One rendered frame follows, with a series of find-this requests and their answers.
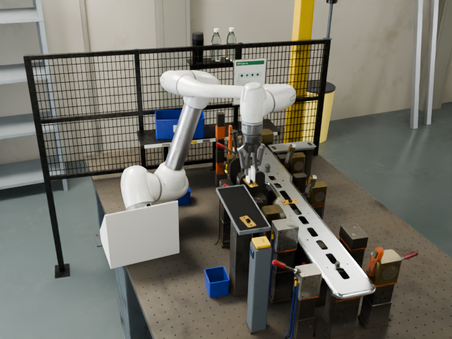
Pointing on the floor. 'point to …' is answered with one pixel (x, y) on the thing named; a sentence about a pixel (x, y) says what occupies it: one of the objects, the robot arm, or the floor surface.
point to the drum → (327, 110)
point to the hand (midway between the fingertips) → (250, 174)
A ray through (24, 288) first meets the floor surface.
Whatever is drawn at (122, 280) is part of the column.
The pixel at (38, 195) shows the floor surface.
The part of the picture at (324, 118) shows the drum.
